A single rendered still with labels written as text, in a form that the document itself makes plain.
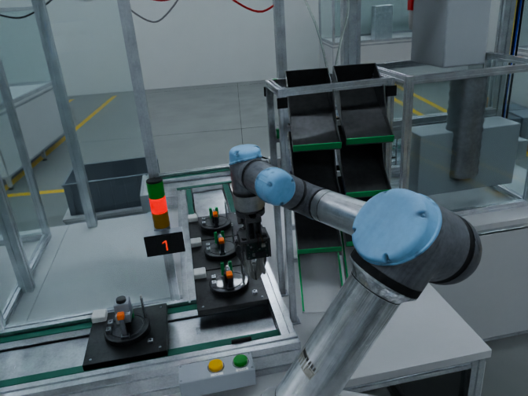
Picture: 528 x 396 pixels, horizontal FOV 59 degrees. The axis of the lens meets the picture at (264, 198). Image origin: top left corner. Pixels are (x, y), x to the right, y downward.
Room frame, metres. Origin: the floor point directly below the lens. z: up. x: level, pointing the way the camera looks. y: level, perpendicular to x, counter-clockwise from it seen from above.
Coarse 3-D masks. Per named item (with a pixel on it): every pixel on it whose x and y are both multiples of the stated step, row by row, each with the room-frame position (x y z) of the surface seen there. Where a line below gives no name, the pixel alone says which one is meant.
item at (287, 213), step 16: (368, 80) 1.34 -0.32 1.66; (384, 80) 1.35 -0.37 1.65; (272, 96) 1.47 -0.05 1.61; (272, 112) 1.47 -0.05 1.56; (272, 128) 1.47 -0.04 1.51; (272, 144) 1.47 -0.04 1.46; (384, 144) 1.36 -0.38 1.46; (272, 160) 1.46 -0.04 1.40; (288, 160) 1.30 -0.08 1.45; (384, 160) 1.36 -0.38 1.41; (288, 224) 1.30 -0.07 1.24; (288, 240) 1.30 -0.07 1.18; (288, 256) 1.30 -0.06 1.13; (288, 272) 1.30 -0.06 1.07; (288, 288) 1.31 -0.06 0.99
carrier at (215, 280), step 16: (208, 272) 1.49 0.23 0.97; (224, 272) 1.40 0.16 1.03; (240, 272) 1.44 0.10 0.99; (208, 288) 1.38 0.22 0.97; (224, 288) 1.35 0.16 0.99; (240, 288) 1.34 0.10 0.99; (256, 288) 1.36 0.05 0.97; (208, 304) 1.29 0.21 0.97; (224, 304) 1.28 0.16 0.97; (240, 304) 1.28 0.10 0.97; (256, 304) 1.29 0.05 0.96
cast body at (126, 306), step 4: (120, 296) 1.19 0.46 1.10; (124, 296) 1.19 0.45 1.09; (128, 296) 1.20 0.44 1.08; (116, 300) 1.17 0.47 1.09; (120, 300) 1.17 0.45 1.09; (124, 300) 1.17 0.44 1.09; (128, 300) 1.18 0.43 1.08; (116, 304) 1.17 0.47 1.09; (120, 304) 1.17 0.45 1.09; (124, 304) 1.17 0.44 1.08; (128, 304) 1.17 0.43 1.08; (116, 308) 1.16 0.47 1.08; (120, 308) 1.16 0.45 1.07; (124, 308) 1.16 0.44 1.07; (128, 308) 1.17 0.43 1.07; (132, 308) 1.21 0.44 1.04; (116, 312) 1.16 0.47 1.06; (124, 312) 1.16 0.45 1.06; (128, 312) 1.16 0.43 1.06; (132, 312) 1.20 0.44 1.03; (128, 316) 1.15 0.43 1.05; (116, 320) 1.15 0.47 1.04; (128, 320) 1.15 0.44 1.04
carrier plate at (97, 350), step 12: (156, 312) 1.27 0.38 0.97; (96, 324) 1.23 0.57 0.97; (156, 324) 1.20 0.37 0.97; (96, 336) 1.17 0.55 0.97; (156, 336) 1.15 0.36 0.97; (96, 348) 1.11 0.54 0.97; (108, 348) 1.11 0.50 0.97; (120, 348) 1.11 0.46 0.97; (132, 348) 1.10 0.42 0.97; (144, 348) 1.10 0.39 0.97; (156, 348) 1.09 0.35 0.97; (84, 360) 1.07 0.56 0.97; (96, 360) 1.06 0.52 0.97; (108, 360) 1.06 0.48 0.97; (120, 360) 1.06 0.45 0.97; (132, 360) 1.07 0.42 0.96
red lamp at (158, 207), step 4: (164, 196) 1.32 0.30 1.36; (152, 200) 1.30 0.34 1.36; (156, 200) 1.30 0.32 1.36; (160, 200) 1.30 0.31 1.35; (164, 200) 1.31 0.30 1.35; (152, 204) 1.30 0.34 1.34; (156, 204) 1.30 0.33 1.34; (160, 204) 1.30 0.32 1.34; (164, 204) 1.31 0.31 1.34; (152, 208) 1.30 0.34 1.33; (156, 208) 1.30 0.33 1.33; (160, 208) 1.30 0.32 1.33; (164, 208) 1.31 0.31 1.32; (152, 212) 1.30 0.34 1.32; (156, 212) 1.30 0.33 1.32; (160, 212) 1.30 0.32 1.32; (164, 212) 1.31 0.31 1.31
